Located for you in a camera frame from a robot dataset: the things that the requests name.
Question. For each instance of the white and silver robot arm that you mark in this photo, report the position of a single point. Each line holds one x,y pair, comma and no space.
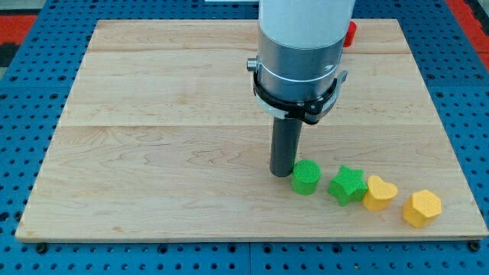
299,49

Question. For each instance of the yellow heart block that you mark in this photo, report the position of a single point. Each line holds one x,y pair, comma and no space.
379,195

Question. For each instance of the dark grey cylindrical pointer tool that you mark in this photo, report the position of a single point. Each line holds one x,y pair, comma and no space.
284,144

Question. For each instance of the green cylinder block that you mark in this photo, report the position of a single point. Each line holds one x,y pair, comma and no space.
305,177

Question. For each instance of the light wooden board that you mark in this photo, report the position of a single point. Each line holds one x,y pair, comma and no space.
161,140

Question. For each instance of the green star block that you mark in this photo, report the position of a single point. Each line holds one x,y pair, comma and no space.
348,185

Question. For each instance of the red block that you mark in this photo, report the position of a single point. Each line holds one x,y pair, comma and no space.
350,34

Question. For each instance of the yellow hexagon block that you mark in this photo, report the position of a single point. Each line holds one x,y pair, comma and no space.
422,208

